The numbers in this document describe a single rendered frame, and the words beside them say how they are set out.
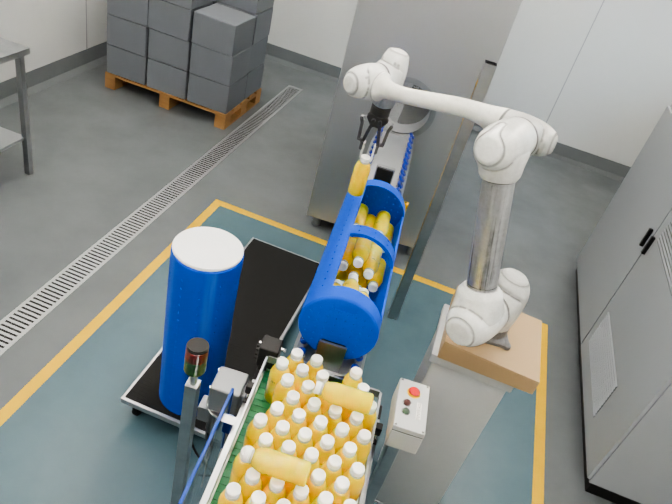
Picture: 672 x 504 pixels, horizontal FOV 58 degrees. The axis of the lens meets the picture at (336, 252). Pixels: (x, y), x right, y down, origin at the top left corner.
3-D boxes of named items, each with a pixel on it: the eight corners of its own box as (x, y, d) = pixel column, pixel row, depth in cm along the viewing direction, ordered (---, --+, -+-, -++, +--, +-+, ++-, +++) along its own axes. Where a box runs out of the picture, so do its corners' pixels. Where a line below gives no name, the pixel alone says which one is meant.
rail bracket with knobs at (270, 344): (283, 361, 217) (288, 341, 211) (278, 375, 211) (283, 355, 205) (257, 353, 218) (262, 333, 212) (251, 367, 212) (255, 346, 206)
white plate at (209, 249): (221, 279, 223) (220, 282, 224) (256, 243, 245) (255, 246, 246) (157, 250, 228) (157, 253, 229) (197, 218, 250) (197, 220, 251)
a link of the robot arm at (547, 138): (519, 102, 196) (500, 108, 187) (570, 123, 187) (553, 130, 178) (506, 139, 203) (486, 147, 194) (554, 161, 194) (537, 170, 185)
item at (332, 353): (339, 368, 217) (348, 344, 209) (338, 373, 215) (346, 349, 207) (313, 360, 217) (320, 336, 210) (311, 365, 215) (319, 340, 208)
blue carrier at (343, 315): (394, 240, 287) (413, 190, 271) (365, 370, 216) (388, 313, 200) (338, 221, 288) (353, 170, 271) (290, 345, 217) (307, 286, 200)
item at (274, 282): (320, 281, 401) (325, 264, 392) (218, 460, 280) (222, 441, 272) (249, 254, 407) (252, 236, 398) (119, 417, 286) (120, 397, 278)
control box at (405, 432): (420, 405, 202) (430, 385, 196) (415, 454, 186) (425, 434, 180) (392, 396, 202) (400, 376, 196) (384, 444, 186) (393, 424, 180)
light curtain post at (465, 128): (397, 314, 392) (496, 62, 293) (396, 320, 387) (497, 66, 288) (388, 311, 392) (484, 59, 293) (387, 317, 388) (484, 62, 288)
